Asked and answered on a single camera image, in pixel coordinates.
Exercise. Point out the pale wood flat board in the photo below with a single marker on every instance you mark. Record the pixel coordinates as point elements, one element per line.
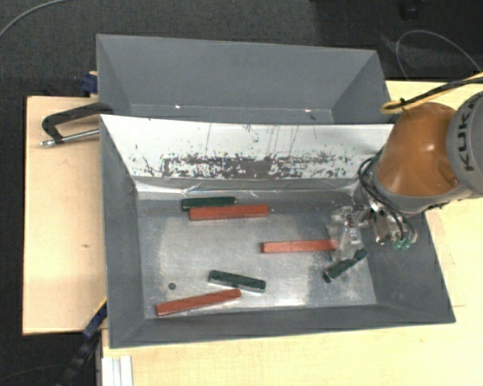
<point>64,215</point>

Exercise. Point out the grey metal bin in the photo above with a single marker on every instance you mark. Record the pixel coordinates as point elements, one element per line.
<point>233,75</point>

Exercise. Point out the red-brown flat block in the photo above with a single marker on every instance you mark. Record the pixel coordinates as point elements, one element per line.
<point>229,212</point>
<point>197,302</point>
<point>298,246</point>

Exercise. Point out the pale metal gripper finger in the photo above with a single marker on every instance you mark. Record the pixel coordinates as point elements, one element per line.
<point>339,222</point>
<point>349,243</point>

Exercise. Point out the dark green flat block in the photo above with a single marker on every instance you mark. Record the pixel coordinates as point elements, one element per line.
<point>342,267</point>
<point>207,203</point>
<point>236,280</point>

